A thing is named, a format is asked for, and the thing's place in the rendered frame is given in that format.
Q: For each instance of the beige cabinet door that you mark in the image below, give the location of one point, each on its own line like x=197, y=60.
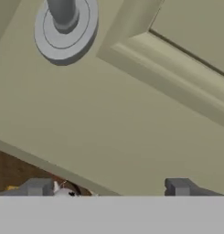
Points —
x=116, y=122

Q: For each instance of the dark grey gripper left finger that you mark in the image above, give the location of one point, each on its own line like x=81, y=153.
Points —
x=37, y=187

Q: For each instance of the white mug with dark marks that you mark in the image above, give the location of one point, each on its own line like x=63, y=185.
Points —
x=65, y=191

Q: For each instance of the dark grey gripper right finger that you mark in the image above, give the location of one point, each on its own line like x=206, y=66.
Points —
x=180, y=187

